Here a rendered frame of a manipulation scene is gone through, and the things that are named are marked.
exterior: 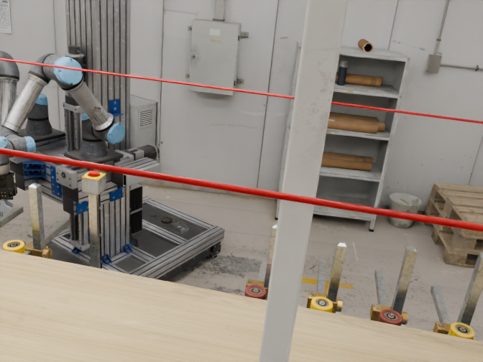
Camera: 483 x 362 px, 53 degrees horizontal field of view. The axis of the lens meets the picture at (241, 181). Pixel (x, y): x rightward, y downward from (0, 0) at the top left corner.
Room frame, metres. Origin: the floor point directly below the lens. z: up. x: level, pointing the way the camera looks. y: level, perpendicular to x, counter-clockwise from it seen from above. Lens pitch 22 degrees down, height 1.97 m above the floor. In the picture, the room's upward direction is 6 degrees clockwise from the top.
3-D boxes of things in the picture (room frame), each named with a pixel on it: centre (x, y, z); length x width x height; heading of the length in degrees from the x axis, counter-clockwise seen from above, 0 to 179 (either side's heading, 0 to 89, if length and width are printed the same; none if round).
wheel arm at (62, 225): (1.87, 0.86, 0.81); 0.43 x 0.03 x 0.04; 172
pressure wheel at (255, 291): (1.53, -0.10, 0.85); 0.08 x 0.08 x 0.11
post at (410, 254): (1.56, -0.65, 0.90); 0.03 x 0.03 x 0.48; 82
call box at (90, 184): (1.74, 0.58, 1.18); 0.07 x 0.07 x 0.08; 82
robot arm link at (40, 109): (2.73, 1.24, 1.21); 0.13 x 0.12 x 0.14; 94
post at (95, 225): (1.74, 0.58, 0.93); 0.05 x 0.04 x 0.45; 82
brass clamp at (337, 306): (1.60, -0.38, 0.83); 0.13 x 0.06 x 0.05; 82
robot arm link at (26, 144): (1.99, 1.00, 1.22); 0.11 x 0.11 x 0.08; 56
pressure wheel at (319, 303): (1.49, -0.34, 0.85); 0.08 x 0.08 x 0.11
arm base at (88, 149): (2.46, 0.82, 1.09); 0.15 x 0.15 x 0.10
